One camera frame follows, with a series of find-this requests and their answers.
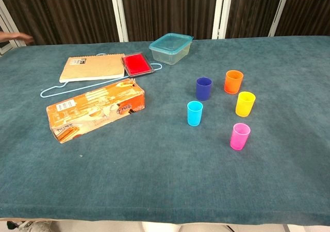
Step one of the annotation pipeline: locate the light blue plastic cup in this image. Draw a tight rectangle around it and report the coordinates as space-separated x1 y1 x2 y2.
187 101 204 127

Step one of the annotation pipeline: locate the dark blue plastic cup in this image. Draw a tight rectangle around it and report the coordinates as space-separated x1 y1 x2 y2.
195 77 213 102

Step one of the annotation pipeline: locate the yellow plastic cup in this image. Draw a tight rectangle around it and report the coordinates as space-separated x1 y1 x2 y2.
235 91 256 118

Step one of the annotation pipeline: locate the pink plastic cup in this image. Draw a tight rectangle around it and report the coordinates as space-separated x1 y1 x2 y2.
230 123 251 151

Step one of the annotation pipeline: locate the orange plastic cup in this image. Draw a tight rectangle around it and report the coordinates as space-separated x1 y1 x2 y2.
224 70 244 95

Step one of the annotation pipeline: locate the red ink pad case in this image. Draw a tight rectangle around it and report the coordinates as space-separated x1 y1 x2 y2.
121 52 156 77

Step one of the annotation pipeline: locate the clear container with teal lid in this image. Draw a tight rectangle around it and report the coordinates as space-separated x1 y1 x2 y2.
148 32 194 66

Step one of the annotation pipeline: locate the teal table cloth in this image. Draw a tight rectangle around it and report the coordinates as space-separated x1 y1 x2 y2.
0 35 330 221

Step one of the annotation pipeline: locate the orange worn cardboard box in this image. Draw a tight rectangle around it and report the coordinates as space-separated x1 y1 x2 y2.
46 78 146 144

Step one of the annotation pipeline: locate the brown spiral notebook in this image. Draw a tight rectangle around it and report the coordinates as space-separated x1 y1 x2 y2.
59 53 126 84

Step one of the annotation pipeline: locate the bystander person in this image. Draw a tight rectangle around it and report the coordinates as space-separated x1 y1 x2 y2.
0 32 34 43

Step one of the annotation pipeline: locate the white grey sneaker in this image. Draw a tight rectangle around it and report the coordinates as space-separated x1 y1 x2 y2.
7 219 54 232

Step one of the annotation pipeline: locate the white partition post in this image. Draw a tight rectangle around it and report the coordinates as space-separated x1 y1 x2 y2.
0 0 27 55
109 0 129 43
211 0 234 40
268 0 292 37

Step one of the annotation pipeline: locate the light blue wire hanger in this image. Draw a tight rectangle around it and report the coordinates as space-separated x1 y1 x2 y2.
40 53 163 98

